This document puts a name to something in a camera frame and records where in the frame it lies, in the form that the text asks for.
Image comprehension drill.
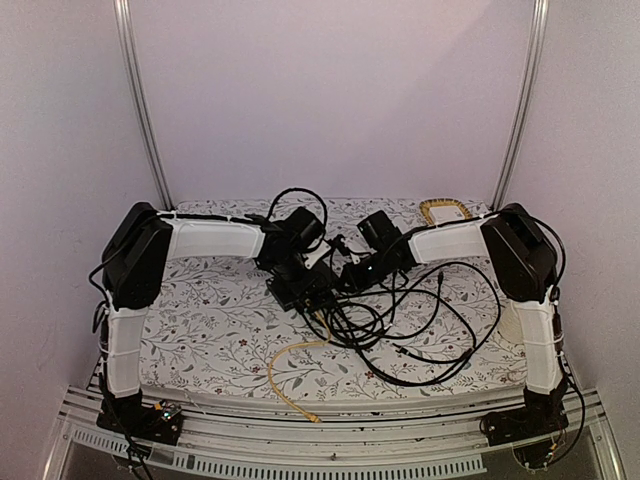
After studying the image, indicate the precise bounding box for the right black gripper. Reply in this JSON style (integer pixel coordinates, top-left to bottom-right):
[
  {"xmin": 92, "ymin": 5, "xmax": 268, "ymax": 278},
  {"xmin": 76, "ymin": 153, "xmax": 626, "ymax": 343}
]
[{"xmin": 336, "ymin": 248, "xmax": 392, "ymax": 295}]

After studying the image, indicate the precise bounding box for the black network switch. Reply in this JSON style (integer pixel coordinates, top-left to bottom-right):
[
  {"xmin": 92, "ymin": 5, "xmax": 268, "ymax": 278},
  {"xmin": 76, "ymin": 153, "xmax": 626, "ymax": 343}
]
[{"xmin": 266, "ymin": 274, "xmax": 335, "ymax": 313}]

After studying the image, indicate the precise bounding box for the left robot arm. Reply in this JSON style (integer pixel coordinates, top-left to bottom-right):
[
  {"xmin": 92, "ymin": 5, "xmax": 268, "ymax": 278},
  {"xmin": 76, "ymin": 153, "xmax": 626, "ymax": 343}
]
[{"xmin": 89, "ymin": 202, "xmax": 333, "ymax": 434}]

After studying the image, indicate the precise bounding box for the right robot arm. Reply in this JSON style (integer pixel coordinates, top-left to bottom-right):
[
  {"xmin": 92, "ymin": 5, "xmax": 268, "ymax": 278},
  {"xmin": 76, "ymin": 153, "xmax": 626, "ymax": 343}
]
[{"xmin": 339, "ymin": 203, "xmax": 569, "ymax": 436}]

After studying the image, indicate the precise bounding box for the woven bamboo tray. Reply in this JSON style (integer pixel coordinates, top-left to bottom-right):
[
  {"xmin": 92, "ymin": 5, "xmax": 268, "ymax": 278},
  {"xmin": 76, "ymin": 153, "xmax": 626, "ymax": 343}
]
[{"xmin": 419, "ymin": 198, "xmax": 472, "ymax": 226}]

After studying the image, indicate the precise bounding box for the white square box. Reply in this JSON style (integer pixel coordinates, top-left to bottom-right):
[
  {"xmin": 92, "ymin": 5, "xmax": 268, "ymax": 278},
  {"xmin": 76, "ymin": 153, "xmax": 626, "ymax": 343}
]
[{"xmin": 429, "ymin": 205, "xmax": 466, "ymax": 225}]

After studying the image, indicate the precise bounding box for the floral table mat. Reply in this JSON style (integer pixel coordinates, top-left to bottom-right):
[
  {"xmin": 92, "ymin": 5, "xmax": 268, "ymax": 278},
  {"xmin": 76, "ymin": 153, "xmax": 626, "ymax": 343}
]
[{"xmin": 97, "ymin": 197, "xmax": 571, "ymax": 402}]

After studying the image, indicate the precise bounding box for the cream ribbed cup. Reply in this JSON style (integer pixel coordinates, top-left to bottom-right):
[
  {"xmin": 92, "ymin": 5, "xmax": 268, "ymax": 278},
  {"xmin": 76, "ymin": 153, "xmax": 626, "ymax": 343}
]
[{"xmin": 498, "ymin": 304, "xmax": 523, "ymax": 344}]

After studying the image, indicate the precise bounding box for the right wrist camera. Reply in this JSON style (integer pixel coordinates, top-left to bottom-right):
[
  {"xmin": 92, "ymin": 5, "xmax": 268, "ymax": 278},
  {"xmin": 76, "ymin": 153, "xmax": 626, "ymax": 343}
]
[{"xmin": 331, "ymin": 234, "xmax": 357, "ymax": 259}]

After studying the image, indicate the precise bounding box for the black cable bundle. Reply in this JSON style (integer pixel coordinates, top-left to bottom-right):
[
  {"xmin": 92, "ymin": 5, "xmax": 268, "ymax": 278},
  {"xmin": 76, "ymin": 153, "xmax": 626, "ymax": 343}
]
[{"xmin": 299, "ymin": 264, "xmax": 503, "ymax": 387}]

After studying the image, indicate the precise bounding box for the yellow ethernet cable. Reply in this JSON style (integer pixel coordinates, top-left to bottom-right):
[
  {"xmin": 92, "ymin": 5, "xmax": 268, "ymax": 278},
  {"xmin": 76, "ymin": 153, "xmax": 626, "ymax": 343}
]
[{"xmin": 267, "ymin": 309, "xmax": 334, "ymax": 425}]

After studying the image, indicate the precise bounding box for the front aluminium rail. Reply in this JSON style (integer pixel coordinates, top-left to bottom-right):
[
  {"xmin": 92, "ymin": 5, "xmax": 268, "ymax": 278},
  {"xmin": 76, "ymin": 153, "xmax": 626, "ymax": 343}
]
[{"xmin": 40, "ymin": 378, "xmax": 633, "ymax": 479}]

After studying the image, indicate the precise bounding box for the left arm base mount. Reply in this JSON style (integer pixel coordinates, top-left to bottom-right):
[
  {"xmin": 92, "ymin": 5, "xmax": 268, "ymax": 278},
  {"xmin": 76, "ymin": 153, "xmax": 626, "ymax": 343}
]
[{"xmin": 96, "ymin": 392, "xmax": 184, "ymax": 446}]

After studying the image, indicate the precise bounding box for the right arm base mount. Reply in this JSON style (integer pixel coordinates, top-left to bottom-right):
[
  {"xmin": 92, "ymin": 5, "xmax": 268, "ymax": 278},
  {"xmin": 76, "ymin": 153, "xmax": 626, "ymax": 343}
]
[{"xmin": 479, "ymin": 390, "xmax": 568, "ymax": 446}]

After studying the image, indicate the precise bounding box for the right aluminium frame post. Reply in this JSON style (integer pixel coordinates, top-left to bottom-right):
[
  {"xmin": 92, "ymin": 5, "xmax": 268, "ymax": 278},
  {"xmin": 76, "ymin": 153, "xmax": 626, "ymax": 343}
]
[{"xmin": 491, "ymin": 0, "xmax": 550, "ymax": 210}]

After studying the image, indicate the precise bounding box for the aluminium frame post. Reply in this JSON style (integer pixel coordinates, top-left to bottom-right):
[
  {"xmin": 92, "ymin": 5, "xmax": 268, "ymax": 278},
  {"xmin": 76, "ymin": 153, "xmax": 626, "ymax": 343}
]
[
  {"xmin": 113, "ymin": 0, "xmax": 174, "ymax": 210},
  {"xmin": 491, "ymin": 0, "xmax": 550, "ymax": 210}
]

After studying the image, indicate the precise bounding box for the left aluminium frame post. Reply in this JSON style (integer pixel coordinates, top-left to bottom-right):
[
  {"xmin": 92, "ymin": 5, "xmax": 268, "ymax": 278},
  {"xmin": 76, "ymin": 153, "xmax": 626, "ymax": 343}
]
[{"xmin": 113, "ymin": 0, "xmax": 174, "ymax": 210}]

